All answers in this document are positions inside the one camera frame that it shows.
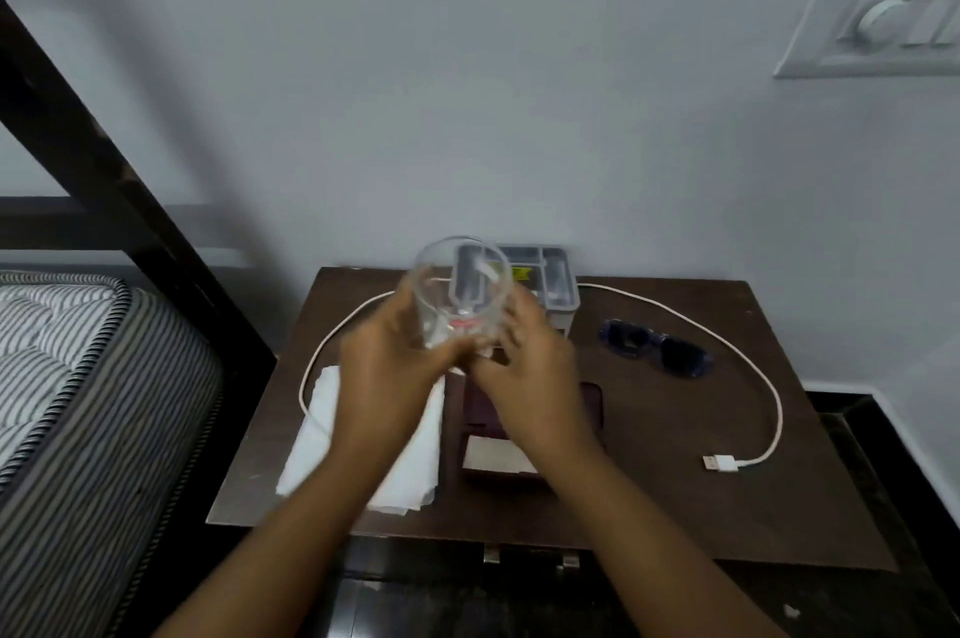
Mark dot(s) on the person's left forearm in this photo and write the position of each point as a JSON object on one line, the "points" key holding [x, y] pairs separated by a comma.
{"points": [[274, 532]]}

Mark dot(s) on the person's left hand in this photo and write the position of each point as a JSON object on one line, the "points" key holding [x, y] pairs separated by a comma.
{"points": [[382, 379]]}

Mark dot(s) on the blue sunglasses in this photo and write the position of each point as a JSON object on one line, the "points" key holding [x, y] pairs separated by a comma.
{"points": [[656, 349]]}

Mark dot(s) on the grey plastic organizer box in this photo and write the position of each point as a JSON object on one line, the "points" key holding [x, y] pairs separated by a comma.
{"points": [[544, 281]]}

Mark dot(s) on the striped mattress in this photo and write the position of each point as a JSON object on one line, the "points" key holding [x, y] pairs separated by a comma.
{"points": [[82, 427]]}

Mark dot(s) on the clear drinking glass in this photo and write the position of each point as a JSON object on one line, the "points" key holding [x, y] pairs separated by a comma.
{"points": [[459, 296]]}

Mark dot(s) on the maroon wallet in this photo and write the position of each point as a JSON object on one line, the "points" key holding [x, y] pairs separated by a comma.
{"points": [[480, 409]]}

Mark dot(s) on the person's left fingers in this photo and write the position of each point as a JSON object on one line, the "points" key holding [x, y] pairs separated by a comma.
{"points": [[439, 352]]}

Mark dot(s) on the brown wooden bedside table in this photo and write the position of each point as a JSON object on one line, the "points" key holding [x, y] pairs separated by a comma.
{"points": [[675, 480]]}

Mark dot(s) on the white card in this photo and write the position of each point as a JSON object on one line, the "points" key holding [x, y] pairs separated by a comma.
{"points": [[491, 456]]}

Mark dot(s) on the person's right forearm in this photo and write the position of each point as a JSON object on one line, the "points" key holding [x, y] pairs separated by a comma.
{"points": [[652, 547]]}

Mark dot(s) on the person's right hand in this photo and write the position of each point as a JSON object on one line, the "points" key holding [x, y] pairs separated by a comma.
{"points": [[536, 382]]}

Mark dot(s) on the person's right fingers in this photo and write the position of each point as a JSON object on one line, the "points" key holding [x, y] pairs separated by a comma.
{"points": [[502, 337]]}

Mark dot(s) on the dark wooden bed frame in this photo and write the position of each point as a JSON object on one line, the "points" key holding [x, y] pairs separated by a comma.
{"points": [[127, 210]]}

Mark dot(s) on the white folded cloth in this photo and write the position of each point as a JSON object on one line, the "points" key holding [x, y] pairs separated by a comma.
{"points": [[420, 465]]}

